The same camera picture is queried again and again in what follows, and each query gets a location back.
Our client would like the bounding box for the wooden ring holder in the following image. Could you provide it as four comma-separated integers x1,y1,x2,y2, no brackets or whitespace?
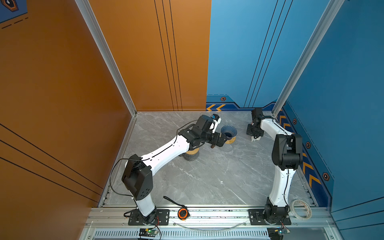
185,149,199,155
225,137,236,144

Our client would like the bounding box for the blue ribbed dripper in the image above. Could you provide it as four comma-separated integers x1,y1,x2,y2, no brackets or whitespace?
221,125,238,139

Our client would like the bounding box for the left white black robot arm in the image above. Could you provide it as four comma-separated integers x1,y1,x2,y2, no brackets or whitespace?
121,114,227,224

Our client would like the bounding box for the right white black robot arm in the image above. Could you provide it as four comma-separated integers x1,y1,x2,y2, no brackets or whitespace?
247,108,303,225

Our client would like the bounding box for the grey glass carafe mug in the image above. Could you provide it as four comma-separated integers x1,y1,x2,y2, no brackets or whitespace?
180,153,200,161

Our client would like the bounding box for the orange black tape measure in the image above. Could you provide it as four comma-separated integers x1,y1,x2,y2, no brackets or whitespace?
163,196,190,221

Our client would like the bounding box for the clear tape roll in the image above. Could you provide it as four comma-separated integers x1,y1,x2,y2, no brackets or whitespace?
290,199,313,221

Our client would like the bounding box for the circuit board right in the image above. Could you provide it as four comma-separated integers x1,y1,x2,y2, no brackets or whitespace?
267,228,291,240

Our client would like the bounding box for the green circuit board left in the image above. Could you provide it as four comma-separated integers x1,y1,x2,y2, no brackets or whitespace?
139,228,160,240

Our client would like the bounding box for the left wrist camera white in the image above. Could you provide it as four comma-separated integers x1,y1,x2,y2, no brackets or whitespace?
210,114,221,134

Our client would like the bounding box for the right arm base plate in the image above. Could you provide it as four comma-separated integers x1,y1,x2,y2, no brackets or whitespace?
248,209,292,226

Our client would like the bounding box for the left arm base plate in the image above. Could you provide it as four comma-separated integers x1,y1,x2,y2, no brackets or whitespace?
128,209,170,226

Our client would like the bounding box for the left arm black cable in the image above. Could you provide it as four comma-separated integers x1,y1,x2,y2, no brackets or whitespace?
108,158,136,199

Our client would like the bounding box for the aluminium rail front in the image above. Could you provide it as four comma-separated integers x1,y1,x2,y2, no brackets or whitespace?
84,205,336,230

